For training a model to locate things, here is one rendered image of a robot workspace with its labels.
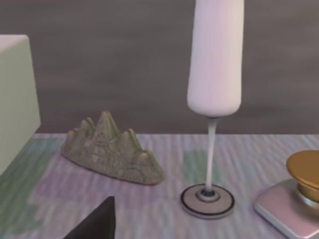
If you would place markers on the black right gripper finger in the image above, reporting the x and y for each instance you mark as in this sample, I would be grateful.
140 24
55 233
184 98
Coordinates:
99 222

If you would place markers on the mountain-shaped stone ornament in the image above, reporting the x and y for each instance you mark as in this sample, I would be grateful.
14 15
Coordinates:
112 154

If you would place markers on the pale green box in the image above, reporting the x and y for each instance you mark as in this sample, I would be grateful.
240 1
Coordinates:
15 104

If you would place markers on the white champagne flute glass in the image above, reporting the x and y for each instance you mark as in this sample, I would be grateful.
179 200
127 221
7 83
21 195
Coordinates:
214 74

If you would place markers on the gold button on silver base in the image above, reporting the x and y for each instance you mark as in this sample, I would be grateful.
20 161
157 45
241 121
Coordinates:
291 201

